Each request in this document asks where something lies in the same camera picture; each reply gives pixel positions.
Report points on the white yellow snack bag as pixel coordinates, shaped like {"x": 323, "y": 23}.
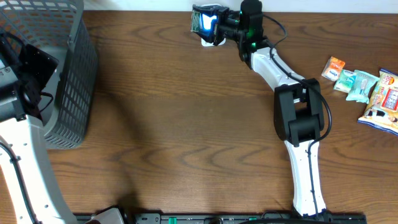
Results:
{"x": 381, "y": 111}

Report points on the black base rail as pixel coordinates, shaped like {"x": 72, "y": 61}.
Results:
{"x": 233, "y": 218}

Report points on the teal Kleenex tissue pack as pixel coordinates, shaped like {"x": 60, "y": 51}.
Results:
{"x": 345, "y": 81}

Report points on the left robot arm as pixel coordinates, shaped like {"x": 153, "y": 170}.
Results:
{"x": 31, "y": 182}

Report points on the green round-label packet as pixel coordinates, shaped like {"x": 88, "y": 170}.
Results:
{"x": 196, "y": 21}

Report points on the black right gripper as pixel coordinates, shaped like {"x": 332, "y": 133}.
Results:
{"x": 211, "y": 9}

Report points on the grey plastic mesh basket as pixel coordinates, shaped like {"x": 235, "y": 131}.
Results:
{"x": 57, "y": 28}

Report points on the green wipes packet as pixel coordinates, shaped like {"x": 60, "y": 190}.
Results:
{"x": 361, "y": 87}

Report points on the orange tissue pack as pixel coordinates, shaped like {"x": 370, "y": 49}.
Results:
{"x": 333, "y": 68}

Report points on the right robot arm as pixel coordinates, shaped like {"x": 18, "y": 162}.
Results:
{"x": 298, "y": 103}

